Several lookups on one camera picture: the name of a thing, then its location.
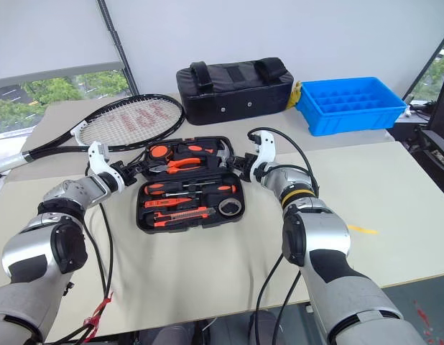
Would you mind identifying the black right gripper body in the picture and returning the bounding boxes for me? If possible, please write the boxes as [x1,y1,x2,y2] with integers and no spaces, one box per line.
[234,153,258,182]

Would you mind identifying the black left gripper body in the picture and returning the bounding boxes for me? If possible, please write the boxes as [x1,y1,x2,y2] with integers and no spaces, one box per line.
[113,161,139,187]

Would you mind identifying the orange black handled screwdriver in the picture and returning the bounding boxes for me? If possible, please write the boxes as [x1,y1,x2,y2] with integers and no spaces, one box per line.
[181,183,239,193]
[142,182,185,195]

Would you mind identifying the orange tester pen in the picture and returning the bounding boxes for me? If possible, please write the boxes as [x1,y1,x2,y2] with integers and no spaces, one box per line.
[144,197,193,209]

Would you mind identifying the black plastic tool case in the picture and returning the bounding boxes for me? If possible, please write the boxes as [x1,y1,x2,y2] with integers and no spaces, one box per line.
[134,135,247,234]

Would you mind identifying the orange black utility knife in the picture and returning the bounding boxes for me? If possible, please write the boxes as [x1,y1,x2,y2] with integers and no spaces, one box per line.
[152,207,211,228]

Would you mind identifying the orange black tape measure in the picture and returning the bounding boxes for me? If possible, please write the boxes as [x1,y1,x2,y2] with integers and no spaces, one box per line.
[147,143,172,160]

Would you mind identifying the black white tennis racket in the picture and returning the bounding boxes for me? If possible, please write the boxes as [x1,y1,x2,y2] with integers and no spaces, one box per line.
[0,93,185,177]

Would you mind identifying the black fabric carry bag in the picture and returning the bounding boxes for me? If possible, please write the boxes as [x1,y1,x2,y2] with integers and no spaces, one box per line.
[175,56,295,126]

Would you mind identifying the yellow rubber glove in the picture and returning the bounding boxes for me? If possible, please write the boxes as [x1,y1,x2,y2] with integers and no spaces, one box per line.
[287,80,302,111]

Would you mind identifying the white table cloth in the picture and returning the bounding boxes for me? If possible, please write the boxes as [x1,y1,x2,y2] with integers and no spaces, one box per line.
[45,172,316,337]

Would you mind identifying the blue plastic divided crate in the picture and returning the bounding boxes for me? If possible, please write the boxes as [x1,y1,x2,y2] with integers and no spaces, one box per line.
[295,75,409,137]

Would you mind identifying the yellow tape strip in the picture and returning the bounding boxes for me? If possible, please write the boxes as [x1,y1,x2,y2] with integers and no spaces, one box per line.
[346,224,379,235]

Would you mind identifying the black office chair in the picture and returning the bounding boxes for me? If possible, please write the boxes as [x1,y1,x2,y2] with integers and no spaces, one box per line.
[408,68,444,202]

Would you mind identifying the black orange handled hammer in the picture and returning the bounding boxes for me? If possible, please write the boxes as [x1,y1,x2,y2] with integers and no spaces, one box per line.
[177,138,233,168]

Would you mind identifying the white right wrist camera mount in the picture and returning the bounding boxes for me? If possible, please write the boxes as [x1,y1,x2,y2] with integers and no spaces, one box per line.
[247,130,277,183]

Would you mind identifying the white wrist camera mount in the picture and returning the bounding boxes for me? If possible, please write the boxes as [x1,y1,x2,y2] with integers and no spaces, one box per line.
[247,130,277,183]
[87,141,126,188]

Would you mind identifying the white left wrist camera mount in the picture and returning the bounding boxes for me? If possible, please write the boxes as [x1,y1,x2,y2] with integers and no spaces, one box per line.
[87,141,126,188]

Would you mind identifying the orange handled pliers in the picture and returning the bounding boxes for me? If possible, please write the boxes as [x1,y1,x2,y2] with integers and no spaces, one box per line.
[149,157,202,175]

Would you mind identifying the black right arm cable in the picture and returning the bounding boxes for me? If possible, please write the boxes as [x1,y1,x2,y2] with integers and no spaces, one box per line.
[246,127,320,345]

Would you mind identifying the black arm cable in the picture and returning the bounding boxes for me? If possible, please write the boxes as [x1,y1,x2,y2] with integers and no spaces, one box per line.
[42,152,147,345]
[246,127,320,345]

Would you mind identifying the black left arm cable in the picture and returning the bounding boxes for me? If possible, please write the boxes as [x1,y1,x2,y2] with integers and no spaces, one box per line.
[42,152,147,345]

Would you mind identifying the black window frame post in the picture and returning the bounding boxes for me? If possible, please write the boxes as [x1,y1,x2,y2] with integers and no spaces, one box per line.
[96,0,141,97]

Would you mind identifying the red tape on cable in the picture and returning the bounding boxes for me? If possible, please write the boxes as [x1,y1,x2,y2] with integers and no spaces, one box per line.
[83,293,115,331]

